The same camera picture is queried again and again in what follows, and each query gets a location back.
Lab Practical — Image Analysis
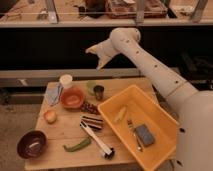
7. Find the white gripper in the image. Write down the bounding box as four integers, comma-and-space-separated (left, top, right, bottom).
85, 38, 118, 71

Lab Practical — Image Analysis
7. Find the light blue towel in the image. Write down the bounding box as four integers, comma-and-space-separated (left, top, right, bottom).
44, 83, 62, 106

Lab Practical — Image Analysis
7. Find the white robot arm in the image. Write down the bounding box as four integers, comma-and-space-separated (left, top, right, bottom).
85, 28, 213, 171

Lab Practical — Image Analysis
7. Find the yellow plastic tray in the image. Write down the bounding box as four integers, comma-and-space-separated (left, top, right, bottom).
98, 85, 178, 171

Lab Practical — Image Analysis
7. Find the green plastic cup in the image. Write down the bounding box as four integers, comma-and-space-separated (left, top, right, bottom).
86, 80, 96, 95

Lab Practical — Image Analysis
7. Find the white paper cup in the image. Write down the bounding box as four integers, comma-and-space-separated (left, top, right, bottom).
59, 74, 73, 89

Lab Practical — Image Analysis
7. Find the yellow toy banana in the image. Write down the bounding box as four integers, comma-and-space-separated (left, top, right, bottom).
114, 106, 127, 123

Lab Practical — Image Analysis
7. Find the dark red grape bunch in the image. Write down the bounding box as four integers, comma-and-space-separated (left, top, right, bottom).
81, 101, 99, 115

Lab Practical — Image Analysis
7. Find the orange plastic bowl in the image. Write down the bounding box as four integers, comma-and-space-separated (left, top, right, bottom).
60, 87, 85, 109

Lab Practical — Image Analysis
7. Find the striped dark cloth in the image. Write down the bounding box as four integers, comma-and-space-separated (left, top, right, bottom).
81, 116, 103, 130

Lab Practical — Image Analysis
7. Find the metal fork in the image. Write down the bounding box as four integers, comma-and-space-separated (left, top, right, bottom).
127, 119, 143, 152

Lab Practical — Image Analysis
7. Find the peach toy fruit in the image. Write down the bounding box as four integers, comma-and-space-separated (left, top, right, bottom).
43, 110, 57, 124

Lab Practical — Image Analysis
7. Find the blue sponge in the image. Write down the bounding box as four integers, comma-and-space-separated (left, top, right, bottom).
135, 124, 155, 147

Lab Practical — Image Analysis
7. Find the wooden table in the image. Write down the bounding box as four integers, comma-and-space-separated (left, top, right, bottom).
24, 77, 179, 171

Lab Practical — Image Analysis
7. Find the green toy pepper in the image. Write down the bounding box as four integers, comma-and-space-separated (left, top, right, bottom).
63, 137, 91, 152

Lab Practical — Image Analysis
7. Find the dark maroon bowl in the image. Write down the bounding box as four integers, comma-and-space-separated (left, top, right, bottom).
17, 130, 47, 159

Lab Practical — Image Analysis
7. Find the white handled dish brush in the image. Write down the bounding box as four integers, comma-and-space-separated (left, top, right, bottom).
80, 121, 115, 160

